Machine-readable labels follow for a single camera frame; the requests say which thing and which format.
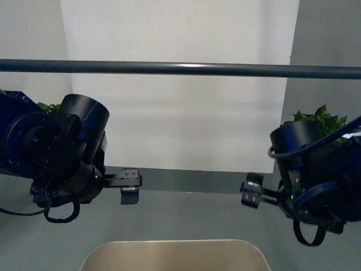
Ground right potted green plant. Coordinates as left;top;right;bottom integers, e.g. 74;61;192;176
283;104;347;136

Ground beige plastic laundry hamper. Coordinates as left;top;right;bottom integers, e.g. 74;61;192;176
81;239;270;270

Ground potted green plant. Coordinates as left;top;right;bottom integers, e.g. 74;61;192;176
283;104;347;136
37;102;61;113

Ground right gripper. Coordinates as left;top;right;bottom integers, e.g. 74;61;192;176
241;172;306;219

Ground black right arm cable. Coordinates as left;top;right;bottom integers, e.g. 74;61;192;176
267;114;361;246

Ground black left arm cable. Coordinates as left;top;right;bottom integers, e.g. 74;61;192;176
0;176;81;224

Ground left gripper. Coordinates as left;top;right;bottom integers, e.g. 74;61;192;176
30;164;142;205

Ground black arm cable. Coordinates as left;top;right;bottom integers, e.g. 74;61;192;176
0;176;81;224
267;114;361;246

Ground grey clothes hanger rail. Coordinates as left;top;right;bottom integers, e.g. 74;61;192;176
1;59;360;80

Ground left potted green plant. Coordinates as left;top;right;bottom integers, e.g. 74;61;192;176
37;102;61;113

